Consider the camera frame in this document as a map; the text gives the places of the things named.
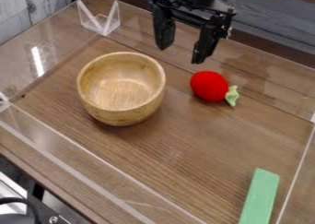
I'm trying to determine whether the clear acrylic enclosure wall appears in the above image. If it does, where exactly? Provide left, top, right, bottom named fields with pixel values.
left=0, top=5, right=315, bottom=224

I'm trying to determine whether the red plush strawberry toy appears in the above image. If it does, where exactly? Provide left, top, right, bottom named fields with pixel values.
left=190, top=71, right=241, bottom=107

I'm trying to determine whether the light wooden bowl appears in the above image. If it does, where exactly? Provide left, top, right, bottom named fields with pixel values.
left=77, top=52, right=166, bottom=126

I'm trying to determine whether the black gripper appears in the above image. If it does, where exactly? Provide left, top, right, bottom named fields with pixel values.
left=150, top=0, right=237, bottom=65

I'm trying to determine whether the clear acrylic corner bracket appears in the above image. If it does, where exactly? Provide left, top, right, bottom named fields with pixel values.
left=77, top=0, right=121, bottom=36

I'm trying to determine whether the green tape strip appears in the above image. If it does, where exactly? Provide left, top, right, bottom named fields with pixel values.
left=238, top=168, right=281, bottom=224

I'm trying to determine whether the black cable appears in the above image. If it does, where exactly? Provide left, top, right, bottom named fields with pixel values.
left=0, top=197, right=41, bottom=224

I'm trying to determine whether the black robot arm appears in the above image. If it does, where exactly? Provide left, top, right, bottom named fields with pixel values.
left=150, top=0, right=237, bottom=65

